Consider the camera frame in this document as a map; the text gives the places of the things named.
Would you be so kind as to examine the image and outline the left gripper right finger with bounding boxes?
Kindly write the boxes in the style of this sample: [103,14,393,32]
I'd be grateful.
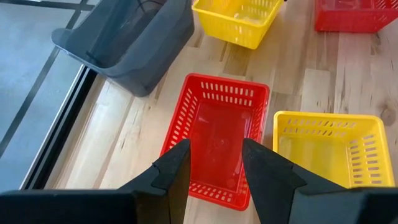
[241,138,346,224]

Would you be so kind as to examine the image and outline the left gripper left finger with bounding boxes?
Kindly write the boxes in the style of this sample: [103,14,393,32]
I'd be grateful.
[118,139,192,224]

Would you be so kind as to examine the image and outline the yellow slotted plastic basket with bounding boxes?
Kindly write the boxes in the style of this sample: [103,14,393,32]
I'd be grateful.
[272,110,396,190]
[192,0,284,50]

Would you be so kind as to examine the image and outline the red slotted plastic basket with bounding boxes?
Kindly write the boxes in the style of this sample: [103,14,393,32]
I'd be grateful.
[160,73,271,212]
[313,0,398,34]

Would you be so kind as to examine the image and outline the translucent grey plastic bin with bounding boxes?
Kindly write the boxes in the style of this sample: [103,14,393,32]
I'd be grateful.
[51,0,195,98]

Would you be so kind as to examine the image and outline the aluminium table edge rail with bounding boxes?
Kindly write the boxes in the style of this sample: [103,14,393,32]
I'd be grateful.
[19,63,99,191]

